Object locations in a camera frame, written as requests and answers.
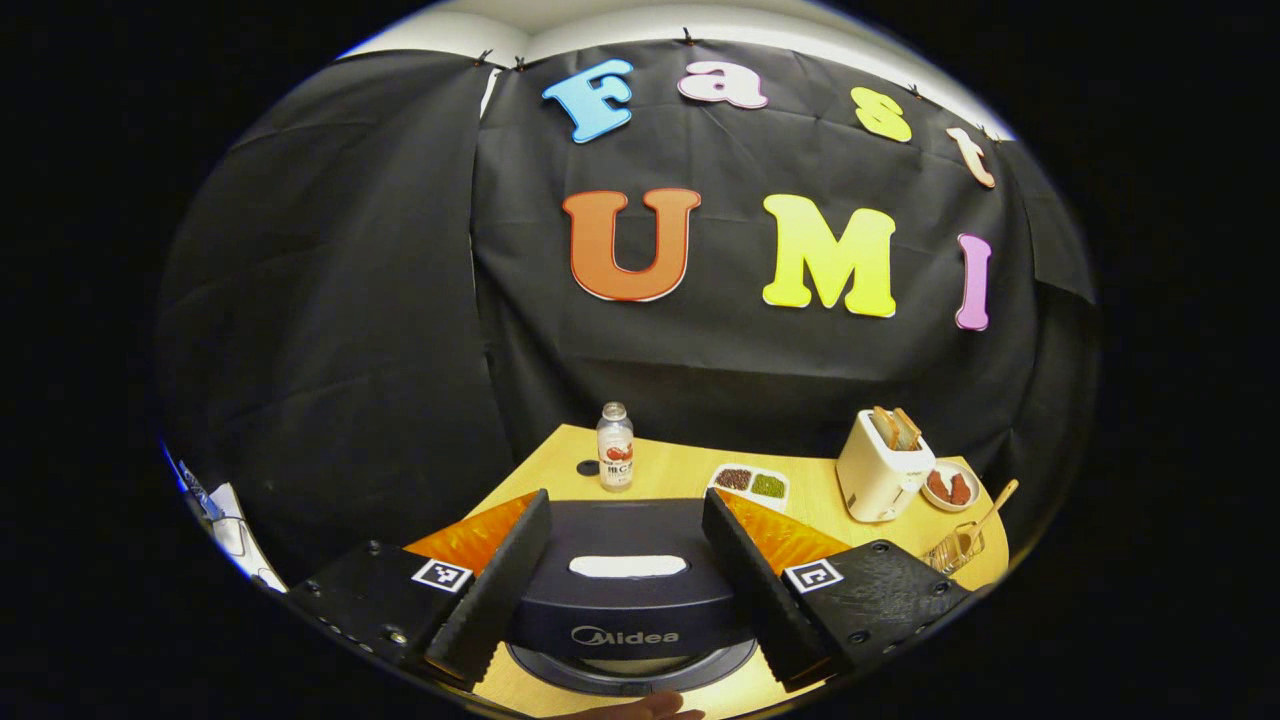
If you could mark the white divided bean dish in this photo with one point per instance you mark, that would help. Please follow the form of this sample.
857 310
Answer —
750 485

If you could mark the white toaster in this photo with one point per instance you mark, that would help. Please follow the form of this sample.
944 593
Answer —
870 485

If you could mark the wooden spoon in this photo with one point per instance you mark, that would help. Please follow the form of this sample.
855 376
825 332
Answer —
985 515

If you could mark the black backdrop cloth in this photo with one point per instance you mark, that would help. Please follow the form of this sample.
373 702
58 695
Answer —
350 300

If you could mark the toast slice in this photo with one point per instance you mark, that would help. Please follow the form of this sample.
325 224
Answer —
884 428
908 427

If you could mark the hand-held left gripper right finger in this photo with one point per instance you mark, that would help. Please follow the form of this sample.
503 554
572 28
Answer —
765 595

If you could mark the clear chopstick holder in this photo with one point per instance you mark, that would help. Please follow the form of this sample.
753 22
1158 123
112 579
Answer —
945 555

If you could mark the clear drink bottle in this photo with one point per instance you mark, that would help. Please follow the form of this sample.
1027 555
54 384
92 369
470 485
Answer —
615 455

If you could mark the white round plate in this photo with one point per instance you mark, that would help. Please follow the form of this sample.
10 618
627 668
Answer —
945 505

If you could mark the dark grey rice cooker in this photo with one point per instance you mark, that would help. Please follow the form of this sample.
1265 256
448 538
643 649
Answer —
630 610

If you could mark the white side desk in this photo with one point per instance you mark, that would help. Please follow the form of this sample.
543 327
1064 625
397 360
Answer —
245 535

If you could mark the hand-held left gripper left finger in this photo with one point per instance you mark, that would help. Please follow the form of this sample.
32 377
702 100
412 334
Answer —
490 600

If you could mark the red meat slice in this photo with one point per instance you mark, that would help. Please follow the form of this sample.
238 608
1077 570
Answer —
938 485
961 489

